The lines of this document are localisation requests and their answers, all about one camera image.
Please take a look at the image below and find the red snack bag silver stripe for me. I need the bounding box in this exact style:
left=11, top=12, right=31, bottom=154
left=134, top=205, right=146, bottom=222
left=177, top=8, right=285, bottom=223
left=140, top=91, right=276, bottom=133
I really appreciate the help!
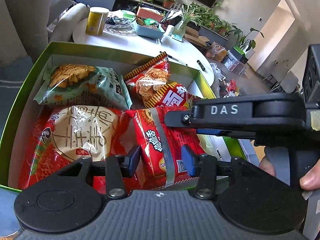
left=126, top=106, right=204, bottom=190

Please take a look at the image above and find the red yellow noodle snack bag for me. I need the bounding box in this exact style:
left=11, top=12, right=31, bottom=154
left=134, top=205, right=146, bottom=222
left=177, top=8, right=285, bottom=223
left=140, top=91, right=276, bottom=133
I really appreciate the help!
left=124, top=52, right=199, bottom=108

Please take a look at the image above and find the person right hand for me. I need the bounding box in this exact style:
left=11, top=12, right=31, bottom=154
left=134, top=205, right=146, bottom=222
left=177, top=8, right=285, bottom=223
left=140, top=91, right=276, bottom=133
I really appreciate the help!
left=259, top=156, right=320, bottom=191

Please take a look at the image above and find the black marker pen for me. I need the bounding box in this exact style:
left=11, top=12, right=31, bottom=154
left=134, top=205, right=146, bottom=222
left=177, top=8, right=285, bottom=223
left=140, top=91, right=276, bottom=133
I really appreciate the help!
left=197, top=60, right=206, bottom=71

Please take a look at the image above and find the red beige cracker bag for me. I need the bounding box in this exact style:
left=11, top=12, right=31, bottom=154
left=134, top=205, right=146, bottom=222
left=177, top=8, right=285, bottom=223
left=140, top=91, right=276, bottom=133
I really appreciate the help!
left=18, top=105, right=137, bottom=189

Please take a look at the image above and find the green cardboard box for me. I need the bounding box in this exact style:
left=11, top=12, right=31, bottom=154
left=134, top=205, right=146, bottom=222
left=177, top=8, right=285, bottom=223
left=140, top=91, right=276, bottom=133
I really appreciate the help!
left=0, top=41, right=247, bottom=193

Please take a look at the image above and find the white round table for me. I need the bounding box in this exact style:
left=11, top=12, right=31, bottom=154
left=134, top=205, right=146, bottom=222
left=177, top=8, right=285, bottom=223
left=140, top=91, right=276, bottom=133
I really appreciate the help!
left=72, top=19, right=214, bottom=86

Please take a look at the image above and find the green chip snack bag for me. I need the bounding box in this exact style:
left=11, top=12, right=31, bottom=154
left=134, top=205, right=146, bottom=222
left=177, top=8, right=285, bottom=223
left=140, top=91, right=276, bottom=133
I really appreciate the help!
left=34, top=63, right=132, bottom=110

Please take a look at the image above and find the open cardboard box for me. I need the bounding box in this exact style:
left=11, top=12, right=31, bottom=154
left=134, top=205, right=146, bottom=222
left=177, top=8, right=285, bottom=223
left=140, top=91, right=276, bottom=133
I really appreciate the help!
left=184, top=27, right=209, bottom=48

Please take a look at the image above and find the glass vase with plant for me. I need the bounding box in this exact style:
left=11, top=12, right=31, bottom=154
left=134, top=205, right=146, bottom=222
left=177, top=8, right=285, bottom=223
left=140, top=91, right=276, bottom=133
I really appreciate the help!
left=173, top=4, right=201, bottom=37

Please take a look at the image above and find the blue plastic basket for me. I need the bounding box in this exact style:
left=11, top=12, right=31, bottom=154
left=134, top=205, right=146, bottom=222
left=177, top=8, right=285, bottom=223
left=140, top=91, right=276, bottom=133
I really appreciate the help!
left=133, top=21, right=165, bottom=40

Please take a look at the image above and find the blue striped table cloth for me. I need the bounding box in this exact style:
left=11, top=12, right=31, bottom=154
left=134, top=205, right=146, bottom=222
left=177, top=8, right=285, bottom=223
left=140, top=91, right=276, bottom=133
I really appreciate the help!
left=1, top=56, right=33, bottom=239

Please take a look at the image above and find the yellow cylindrical can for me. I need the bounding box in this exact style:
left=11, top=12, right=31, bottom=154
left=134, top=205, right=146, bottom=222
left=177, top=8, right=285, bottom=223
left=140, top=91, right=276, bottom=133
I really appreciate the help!
left=85, top=7, right=110, bottom=36

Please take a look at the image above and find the grey tv cabinet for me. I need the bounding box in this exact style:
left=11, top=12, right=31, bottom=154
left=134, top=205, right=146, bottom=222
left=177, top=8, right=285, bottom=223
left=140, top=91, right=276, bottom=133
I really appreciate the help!
left=74, top=0, right=228, bottom=45

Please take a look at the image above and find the grey sofa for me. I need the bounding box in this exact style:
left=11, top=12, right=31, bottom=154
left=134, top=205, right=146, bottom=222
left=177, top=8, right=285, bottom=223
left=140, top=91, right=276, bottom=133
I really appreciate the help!
left=1, top=0, right=89, bottom=66

